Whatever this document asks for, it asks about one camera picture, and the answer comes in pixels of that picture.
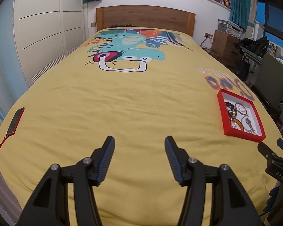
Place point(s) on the blue gloved hand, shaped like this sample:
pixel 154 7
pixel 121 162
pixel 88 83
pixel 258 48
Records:
pixel 272 198

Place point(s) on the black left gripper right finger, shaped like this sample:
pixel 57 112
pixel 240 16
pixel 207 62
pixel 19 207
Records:
pixel 230 205

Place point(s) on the dark brown bangle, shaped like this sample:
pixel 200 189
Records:
pixel 231 110

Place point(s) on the amber orange bangle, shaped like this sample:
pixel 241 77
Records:
pixel 236 124

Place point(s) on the wall power outlet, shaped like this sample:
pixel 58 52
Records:
pixel 209 36

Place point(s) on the black backpack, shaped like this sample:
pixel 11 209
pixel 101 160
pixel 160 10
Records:
pixel 258 47

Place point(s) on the red white jewelry box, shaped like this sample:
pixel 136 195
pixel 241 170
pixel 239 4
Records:
pixel 253 127

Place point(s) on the wooden headboard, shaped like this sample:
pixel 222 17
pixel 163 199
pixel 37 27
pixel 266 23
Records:
pixel 145 16

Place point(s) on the grey office chair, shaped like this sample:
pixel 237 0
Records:
pixel 269 85

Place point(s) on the desk with clutter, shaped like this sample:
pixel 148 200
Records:
pixel 256 62

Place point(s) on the yellow dinosaur bedspread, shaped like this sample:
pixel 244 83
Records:
pixel 139 86

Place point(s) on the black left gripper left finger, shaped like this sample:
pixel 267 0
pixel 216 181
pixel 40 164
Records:
pixel 48 204

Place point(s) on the wooden nightstand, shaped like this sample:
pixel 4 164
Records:
pixel 224 50

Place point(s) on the twisted silver bangle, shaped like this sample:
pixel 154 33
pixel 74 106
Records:
pixel 241 109

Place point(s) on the red cased smartphone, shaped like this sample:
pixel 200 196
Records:
pixel 14 122

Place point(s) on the white wardrobe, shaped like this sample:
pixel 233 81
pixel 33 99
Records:
pixel 45 32

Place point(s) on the teal curtain right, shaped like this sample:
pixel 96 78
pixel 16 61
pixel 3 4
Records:
pixel 240 10

